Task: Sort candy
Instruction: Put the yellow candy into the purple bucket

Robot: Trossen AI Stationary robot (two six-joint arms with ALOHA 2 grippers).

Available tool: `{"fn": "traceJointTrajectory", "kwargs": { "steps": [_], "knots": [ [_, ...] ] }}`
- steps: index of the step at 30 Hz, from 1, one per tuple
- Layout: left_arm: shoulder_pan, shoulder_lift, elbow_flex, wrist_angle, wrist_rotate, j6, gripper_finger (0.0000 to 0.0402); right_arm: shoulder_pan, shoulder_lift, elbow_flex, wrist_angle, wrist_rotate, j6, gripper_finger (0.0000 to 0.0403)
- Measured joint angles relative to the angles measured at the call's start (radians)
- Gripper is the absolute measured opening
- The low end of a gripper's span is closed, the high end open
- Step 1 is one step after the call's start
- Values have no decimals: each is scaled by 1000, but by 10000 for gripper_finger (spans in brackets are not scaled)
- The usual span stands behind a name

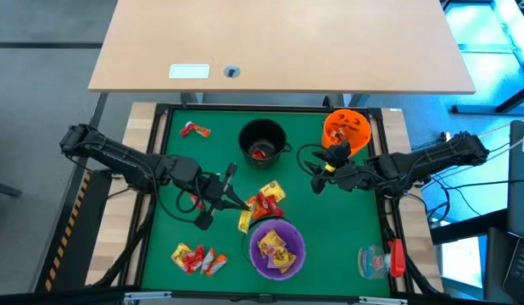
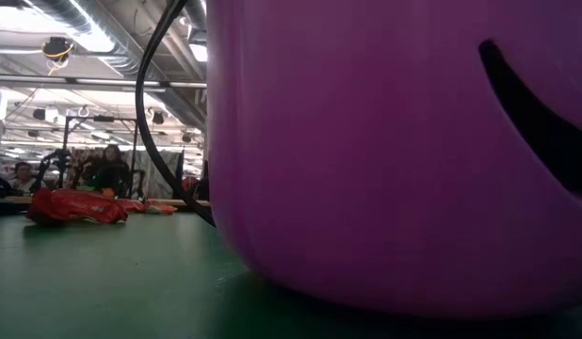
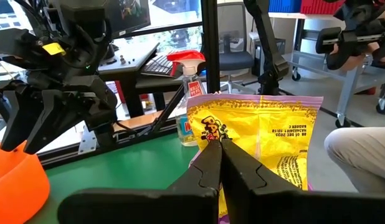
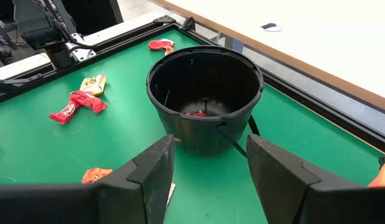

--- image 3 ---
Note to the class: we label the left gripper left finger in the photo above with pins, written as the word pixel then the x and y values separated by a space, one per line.
pixel 149 205

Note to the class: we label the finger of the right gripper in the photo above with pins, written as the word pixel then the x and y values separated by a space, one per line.
pixel 15 124
pixel 49 124

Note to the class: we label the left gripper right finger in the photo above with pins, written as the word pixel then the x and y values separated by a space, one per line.
pixel 304 208

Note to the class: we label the yellow candy packet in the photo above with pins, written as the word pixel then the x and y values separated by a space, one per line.
pixel 273 133

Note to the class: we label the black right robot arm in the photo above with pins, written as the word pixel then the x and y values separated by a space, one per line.
pixel 86 53

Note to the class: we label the silver corner plate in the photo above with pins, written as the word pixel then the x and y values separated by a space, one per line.
pixel 88 141

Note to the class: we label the black side desk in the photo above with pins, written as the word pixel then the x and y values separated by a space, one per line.
pixel 130 71

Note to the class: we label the orange pumpkin bucket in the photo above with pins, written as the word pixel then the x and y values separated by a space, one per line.
pixel 15 186

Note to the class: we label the person's knee in beige trousers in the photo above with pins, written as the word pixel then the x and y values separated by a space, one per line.
pixel 360 155

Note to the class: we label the black keyboard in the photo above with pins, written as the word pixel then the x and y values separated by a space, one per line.
pixel 159 66

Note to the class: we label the black computer monitor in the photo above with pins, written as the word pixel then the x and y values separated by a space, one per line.
pixel 130 15

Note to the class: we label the clear spray bottle red trigger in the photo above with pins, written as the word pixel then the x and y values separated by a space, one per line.
pixel 189 77

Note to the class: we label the steel cart on casters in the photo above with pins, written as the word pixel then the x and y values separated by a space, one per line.
pixel 348 93

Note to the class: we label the person's hand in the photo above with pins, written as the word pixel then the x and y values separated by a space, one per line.
pixel 351 60

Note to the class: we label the grey office chair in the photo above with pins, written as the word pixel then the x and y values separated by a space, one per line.
pixel 234 46

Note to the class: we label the red plastic bin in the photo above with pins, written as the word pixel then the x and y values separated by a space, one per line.
pixel 317 6

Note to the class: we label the blue plastic bin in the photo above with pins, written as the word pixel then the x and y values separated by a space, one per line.
pixel 284 5

